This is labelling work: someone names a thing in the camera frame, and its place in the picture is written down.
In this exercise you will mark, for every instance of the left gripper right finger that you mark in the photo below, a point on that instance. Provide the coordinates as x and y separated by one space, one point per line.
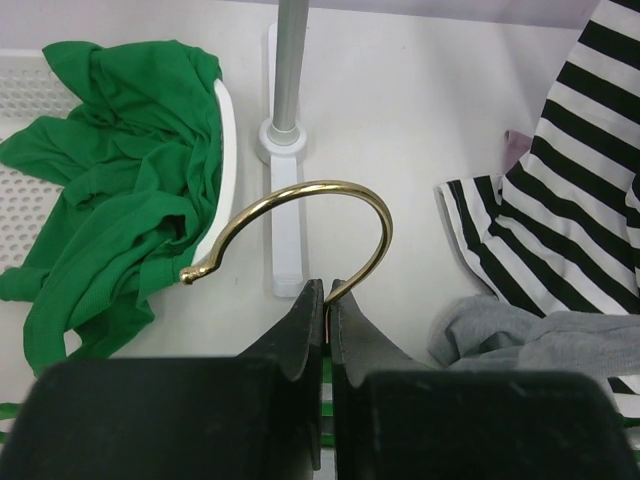
367 368

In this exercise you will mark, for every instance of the white clothes rack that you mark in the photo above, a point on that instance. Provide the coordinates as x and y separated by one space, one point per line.
282 142

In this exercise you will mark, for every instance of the white laundry basket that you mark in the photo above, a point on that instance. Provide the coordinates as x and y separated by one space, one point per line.
30 89

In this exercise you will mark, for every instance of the pink mauve garment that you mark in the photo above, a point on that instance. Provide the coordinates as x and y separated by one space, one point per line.
516 144

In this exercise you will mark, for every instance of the grey tank top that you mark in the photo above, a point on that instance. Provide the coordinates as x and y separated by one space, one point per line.
482 333

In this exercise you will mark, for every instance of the green shirt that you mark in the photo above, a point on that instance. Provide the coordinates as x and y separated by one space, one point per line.
136 161

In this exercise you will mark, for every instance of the black white striped shirt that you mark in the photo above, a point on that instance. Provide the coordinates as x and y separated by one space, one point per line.
560 230

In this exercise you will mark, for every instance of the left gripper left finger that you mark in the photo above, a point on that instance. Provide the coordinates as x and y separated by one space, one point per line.
294 347

